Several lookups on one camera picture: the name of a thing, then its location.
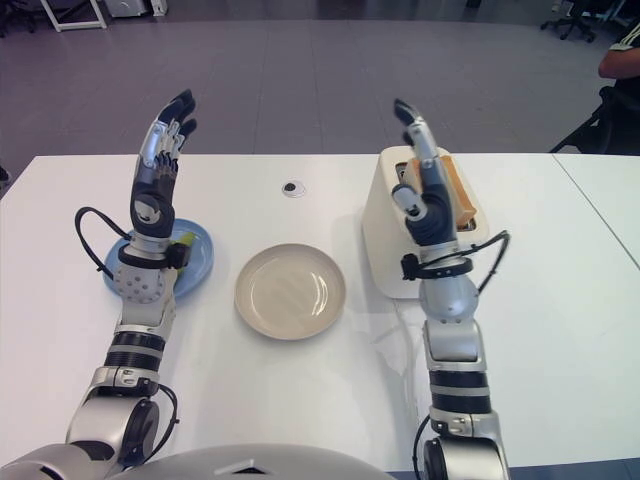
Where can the beige plate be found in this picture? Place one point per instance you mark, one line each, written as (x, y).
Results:
(290, 292)

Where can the bread slice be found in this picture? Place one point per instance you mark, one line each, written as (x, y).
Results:
(411, 172)
(462, 192)

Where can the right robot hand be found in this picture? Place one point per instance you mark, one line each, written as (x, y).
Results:
(432, 210)

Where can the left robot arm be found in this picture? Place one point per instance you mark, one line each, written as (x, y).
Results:
(137, 345)

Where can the blue plate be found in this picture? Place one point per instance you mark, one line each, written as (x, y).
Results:
(200, 255)

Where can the person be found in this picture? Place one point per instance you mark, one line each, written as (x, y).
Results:
(622, 57)

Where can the robot body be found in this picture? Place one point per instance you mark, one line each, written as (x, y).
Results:
(255, 462)

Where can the green lettuce leaf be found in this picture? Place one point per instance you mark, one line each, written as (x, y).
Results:
(188, 240)

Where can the cream toaster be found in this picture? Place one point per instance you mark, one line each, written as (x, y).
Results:
(382, 240)

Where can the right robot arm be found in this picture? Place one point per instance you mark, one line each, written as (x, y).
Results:
(455, 350)

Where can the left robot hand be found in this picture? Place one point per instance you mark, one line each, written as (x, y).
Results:
(150, 205)

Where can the black office chair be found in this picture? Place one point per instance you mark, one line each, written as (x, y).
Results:
(570, 22)

